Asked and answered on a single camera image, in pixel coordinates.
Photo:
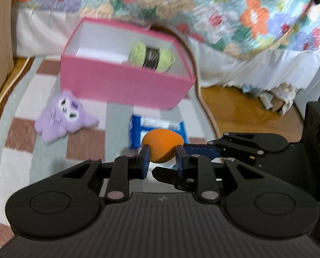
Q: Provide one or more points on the orange makeup sponge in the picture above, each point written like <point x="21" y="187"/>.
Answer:
<point x="162" y="142"/>

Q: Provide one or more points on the cardboard pieces under bed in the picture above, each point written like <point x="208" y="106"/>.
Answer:
<point x="278" y="102"/>

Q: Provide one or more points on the purple plush toy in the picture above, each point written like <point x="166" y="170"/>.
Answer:
<point x="60" y="113"/>

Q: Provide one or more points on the pink cardboard box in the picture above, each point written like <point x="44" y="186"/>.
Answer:
<point x="117" y="86"/>

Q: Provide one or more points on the checked grey and brown rug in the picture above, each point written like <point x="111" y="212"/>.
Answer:
<point x="23" y="166"/>

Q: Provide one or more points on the blue wet wipes pack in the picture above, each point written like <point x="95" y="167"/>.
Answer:
<point x="137" y="134"/>

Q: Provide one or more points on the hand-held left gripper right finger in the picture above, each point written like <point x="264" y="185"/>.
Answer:
<point x="180" y="164"/>

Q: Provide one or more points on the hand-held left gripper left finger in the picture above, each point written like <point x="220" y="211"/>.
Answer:
<point x="146" y="162"/>

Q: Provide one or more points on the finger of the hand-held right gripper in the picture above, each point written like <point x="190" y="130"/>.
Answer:
<point x="165" y="174"/>
<point x="200" y="150"/>

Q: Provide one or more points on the blue patterned paper under bed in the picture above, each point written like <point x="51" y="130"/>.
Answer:
<point x="250" y="88"/>

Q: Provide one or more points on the green yarn ball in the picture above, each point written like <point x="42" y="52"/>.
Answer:
<point x="138" y="53"/>

